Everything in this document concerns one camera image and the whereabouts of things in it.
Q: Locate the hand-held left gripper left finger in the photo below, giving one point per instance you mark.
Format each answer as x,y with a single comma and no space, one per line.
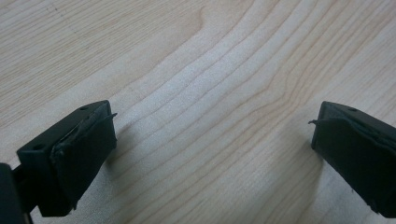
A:
71,155

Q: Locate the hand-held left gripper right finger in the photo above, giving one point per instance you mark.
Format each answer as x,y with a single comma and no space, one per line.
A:
358,152

